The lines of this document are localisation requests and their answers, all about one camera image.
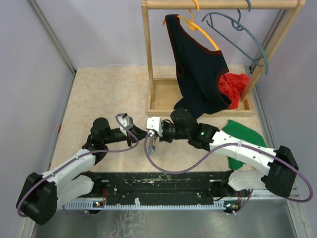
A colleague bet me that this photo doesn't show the right aluminium frame rail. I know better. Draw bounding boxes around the right aluminium frame rail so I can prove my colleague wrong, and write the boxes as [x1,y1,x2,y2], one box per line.
[243,5,303,199]

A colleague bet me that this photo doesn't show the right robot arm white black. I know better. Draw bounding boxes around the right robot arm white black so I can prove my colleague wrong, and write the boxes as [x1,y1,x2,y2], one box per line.
[160,109,299,198]

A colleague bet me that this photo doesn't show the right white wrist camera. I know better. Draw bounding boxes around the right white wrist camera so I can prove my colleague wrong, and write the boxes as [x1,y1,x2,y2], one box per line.
[146,117,163,137]

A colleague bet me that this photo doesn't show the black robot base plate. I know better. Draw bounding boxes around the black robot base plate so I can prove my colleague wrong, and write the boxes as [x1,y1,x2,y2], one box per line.
[84,171,250,206]

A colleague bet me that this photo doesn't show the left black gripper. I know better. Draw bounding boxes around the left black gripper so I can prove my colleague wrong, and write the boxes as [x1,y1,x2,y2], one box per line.
[103,124,151,147]

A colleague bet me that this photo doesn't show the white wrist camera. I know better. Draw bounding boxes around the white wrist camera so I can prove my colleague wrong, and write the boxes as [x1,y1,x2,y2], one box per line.
[116,114,134,133]
[146,117,163,137]

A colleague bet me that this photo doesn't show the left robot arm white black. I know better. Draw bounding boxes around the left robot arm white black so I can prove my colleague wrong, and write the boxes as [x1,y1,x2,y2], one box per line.
[16,114,147,225]

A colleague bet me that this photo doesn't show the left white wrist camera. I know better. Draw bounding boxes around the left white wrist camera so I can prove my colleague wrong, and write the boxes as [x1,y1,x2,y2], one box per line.
[116,114,134,133]

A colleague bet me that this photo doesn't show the wooden clothes rack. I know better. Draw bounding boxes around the wooden clothes rack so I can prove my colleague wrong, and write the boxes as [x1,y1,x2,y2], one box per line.
[141,0,305,117]

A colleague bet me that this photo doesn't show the grey slotted cable duct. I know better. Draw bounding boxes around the grey slotted cable duct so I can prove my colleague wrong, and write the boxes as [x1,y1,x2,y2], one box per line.
[61,197,251,211]

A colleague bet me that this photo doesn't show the yellow clothes hanger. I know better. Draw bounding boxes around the yellow clothes hanger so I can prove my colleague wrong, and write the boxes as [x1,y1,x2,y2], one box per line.
[177,9,219,51]

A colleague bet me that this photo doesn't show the green cloth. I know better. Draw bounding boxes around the green cloth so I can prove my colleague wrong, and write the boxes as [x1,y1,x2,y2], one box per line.
[222,120,266,171]

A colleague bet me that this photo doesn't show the red cloth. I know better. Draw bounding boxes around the red cloth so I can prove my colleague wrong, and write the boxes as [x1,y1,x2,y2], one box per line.
[219,73,249,110]

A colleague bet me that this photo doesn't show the navy tank top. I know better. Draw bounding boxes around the navy tank top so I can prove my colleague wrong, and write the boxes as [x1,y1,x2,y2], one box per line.
[164,14,231,119]

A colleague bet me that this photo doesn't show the left aluminium frame rail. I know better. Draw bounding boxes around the left aluminium frame rail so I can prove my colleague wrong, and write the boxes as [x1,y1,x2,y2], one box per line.
[27,0,76,75]

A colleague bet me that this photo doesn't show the aluminium frame rail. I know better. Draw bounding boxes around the aluminium frame rail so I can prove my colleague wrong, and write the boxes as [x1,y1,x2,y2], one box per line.
[243,5,303,199]
[27,0,76,75]

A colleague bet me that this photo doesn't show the metal disc with keyrings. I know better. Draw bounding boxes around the metal disc with keyrings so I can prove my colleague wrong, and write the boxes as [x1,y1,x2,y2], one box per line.
[147,135,157,155]

